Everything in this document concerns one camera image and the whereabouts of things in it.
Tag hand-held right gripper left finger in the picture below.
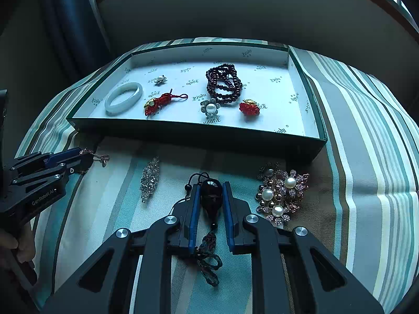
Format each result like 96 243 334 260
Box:
42 183 202 314

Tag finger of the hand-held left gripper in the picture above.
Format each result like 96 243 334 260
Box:
10 153 96 187
15 148 82 171

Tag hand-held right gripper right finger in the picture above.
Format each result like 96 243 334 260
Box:
223 181 385 314

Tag black pendant with tassel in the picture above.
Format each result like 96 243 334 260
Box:
170 172 224 288

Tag gold chain necklace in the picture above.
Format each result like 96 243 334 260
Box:
79 149 110 174

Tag white jade bangle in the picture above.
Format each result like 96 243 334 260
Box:
105 82 144 116

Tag red knot charm with loop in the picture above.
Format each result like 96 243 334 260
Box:
145 92 189 116

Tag pearl flower ring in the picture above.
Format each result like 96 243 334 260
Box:
200 101 220 120

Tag red knot gold charm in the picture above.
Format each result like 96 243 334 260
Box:
239 98 262 116

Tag dark red bead bracelet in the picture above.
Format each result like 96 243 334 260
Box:
206 64 243 107

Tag green box with white lining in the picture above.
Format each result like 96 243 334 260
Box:
66 43 328 166

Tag person's left hand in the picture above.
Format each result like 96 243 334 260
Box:
0 229 36 269

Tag large pearl flower brooch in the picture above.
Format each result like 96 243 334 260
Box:
255 162 310 226

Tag crystal brooch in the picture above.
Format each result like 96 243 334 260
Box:
140 156 161 203

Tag striped tablecloth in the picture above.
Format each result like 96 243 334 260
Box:
15 37 419 314

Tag dark blue curtain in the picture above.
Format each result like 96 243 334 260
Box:
42 0 112 79

